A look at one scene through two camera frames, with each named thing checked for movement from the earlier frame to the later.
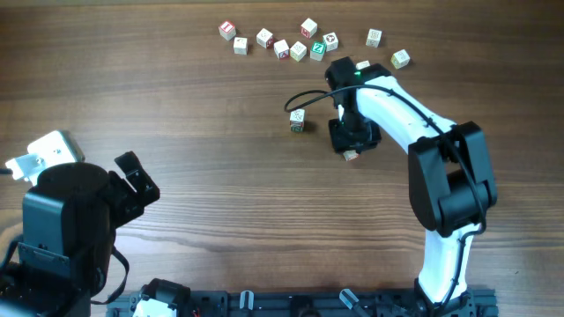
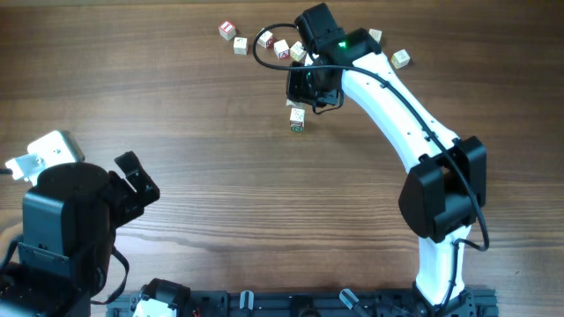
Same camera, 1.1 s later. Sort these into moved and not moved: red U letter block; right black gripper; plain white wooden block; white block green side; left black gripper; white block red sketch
Moved: right black gripper; red U letter block
Not moved: white block red sketch; white block green side; plain white wooden block; left black gripper
